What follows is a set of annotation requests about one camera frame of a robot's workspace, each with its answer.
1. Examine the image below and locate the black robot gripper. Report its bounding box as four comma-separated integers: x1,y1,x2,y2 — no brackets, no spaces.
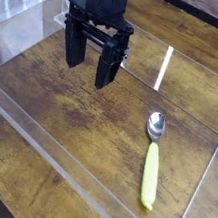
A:
65,0,134,89

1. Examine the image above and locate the black strip on table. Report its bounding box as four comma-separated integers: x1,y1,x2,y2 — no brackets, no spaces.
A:
164,0,218,29

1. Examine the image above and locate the clear acrylic corner bracket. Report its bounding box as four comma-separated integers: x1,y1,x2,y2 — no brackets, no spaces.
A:
54,0,70,28

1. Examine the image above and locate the clear acrylic enclosure wall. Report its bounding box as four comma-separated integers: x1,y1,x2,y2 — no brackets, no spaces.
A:
0,0,218,218

